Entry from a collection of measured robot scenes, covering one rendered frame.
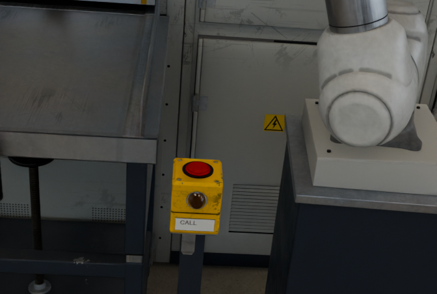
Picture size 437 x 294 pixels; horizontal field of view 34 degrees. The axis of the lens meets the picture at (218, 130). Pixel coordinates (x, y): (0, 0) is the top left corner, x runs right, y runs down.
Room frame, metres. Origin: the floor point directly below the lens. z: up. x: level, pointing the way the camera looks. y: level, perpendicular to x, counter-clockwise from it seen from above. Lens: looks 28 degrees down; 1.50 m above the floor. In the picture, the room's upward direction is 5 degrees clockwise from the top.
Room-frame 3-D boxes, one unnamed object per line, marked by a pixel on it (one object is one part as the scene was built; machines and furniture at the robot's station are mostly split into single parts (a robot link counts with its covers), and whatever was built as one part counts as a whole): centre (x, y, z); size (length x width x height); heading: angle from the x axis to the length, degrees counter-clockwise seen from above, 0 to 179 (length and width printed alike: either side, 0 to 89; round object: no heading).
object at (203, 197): (0.92, 0.02, 0.87); 0.03 x 0.01 x 0.03; 94
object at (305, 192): (1.33, -0.33, 0.74); 0.35 x 0.35 x 0.02; 1
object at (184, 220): (0.97, 0.03, 0.85); 0.08 x 0.08 x 0.10; 4
